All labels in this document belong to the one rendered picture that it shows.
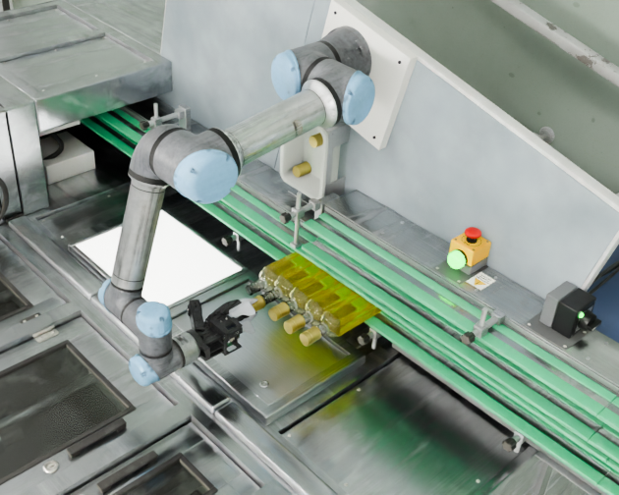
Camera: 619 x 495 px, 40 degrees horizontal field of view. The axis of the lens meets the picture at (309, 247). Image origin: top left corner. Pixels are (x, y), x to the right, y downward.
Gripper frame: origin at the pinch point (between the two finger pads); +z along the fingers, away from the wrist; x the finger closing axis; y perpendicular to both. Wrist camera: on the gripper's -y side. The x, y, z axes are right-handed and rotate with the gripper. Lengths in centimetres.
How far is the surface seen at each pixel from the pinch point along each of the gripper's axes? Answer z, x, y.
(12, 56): 3, 21, -126
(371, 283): 24.8, 6.3, 17.4
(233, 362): -7.5, -12.9, 2.5
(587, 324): 37, 21, 68
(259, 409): -12.9, -12.2, 19.4
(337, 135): 38, 31, -12
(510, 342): 26, 14, 57
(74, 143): 15, -9, -113
